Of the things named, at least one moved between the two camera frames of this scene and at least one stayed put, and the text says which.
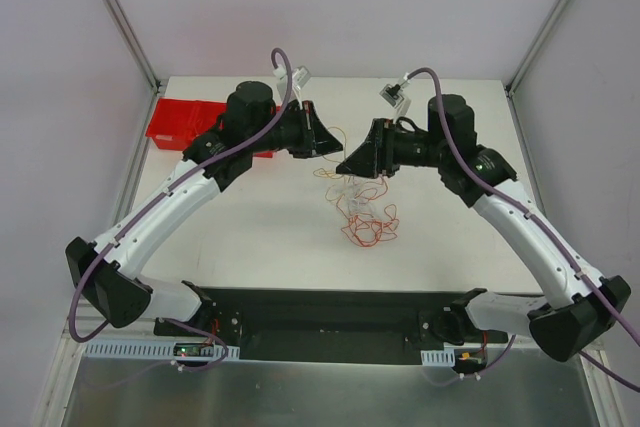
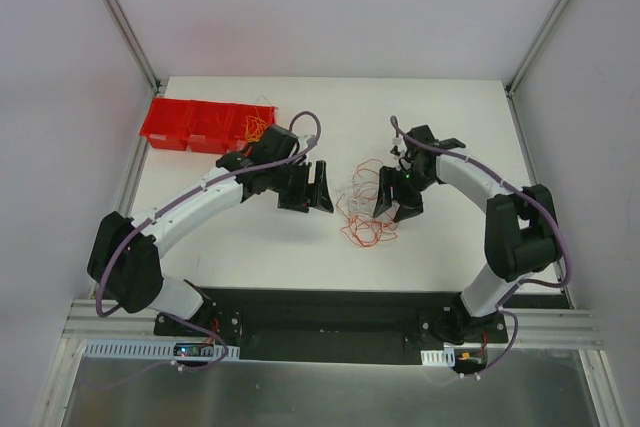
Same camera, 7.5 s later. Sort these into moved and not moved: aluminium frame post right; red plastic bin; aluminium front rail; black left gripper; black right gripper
Moved: black left gripper; black right gripper
Not moved: red plastic bin; aluminium frame post right; aluminium front rail
